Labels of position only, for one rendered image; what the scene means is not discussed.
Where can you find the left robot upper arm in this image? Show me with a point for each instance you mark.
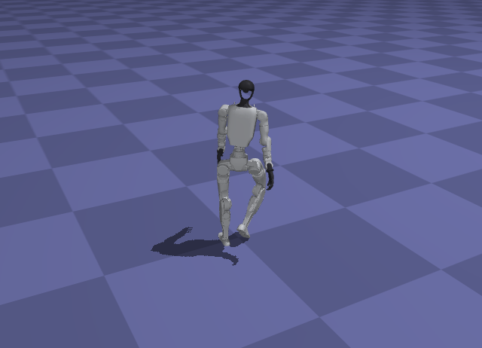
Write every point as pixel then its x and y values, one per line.
pixel 222 119

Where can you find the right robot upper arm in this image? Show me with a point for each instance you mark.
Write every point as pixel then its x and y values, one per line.
pixel 264 128

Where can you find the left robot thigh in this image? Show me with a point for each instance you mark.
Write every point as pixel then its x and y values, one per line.
pixel 223 173

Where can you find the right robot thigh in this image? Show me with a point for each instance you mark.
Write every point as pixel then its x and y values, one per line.
pixel 255 167

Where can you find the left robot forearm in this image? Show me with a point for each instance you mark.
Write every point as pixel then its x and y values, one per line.
pixel 221 141

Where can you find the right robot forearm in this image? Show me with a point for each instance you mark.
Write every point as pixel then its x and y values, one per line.
pixel 267 153

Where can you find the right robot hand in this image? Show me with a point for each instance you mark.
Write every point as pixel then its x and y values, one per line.
pixel 270 174

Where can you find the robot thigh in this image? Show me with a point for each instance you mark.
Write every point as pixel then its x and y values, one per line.
pixel 223 173
pixel 255 167

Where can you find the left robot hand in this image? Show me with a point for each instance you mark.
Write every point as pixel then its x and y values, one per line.
pixel 220 153

